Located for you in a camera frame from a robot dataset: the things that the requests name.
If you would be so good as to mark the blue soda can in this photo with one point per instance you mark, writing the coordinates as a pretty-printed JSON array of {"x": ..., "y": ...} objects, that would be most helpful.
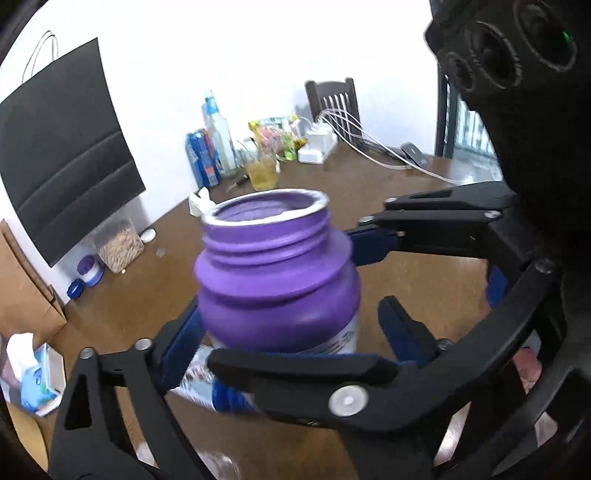
[{"x": 202, "y": 158}]

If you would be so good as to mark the dark wooden chair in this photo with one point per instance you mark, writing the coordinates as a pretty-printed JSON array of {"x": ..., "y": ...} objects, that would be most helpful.
[{"x": 340, "y": 99}]

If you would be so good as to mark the blue bottle with white label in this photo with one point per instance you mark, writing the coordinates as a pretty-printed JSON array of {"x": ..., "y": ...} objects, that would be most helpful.
[{"x": 200, "y": 386}]

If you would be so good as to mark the brown paper bag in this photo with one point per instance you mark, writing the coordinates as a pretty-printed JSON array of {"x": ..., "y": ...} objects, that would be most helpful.
[{"x": 27, "y": 305}]

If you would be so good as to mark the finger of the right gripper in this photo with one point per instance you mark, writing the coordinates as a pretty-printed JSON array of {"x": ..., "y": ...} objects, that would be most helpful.
[
  {"x": 451, "y": 222},
  {"x": 369, "y": 393}
]

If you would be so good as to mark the black paper bag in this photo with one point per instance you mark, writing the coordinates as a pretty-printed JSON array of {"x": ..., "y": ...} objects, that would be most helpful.
[{"x": 65, "y": 164}]

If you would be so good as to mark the crumpled white tissue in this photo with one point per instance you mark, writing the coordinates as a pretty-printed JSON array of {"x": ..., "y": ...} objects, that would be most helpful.
[{"x": 200, "y": 203}]

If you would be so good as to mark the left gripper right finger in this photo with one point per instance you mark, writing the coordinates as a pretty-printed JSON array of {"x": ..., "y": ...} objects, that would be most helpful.
[{"x": 410, "y": 340}]

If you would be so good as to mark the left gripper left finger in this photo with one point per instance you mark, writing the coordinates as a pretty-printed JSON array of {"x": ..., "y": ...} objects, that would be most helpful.
[{"x": 90, "y": 439}]

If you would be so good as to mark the clear container with grains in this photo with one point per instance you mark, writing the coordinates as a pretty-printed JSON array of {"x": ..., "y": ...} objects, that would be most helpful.
[{"x": 118, "y": 244}]

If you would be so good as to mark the small purple white jar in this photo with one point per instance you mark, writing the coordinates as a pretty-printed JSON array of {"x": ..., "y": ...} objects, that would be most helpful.
[{"x": 90, "y": 270}]

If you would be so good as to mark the purple bottle with white label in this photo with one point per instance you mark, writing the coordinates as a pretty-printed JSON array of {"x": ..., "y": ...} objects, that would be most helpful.
[{"x": 275, "y": 275}]

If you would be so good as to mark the white power strip with chargers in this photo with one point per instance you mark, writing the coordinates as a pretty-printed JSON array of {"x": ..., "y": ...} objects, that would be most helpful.
[{"x": 320, "y": 144}]

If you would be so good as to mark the blue tissue box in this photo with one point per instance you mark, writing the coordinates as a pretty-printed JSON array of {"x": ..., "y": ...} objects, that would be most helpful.
[{"x": 32, "y": 380}]

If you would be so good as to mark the blue bottle cap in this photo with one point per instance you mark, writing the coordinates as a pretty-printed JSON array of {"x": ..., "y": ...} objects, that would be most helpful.
[{"x": 75, "y": 289}]

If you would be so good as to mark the small black phone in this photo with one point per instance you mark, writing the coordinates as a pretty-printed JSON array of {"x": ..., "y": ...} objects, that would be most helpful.
[{"x": 415, "y": 154}]

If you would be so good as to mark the clear glass bottle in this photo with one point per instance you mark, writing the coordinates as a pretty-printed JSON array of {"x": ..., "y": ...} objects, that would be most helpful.
[{"x": 217, "y": 128}]

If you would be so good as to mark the colourful snack packets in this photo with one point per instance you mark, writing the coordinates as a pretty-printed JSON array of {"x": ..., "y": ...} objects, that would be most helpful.
[{"x": 279, "y": 135}]

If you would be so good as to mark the glass of yellow drink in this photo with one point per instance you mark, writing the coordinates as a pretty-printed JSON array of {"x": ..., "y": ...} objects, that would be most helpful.
[{"x": 261, "y": 168}]

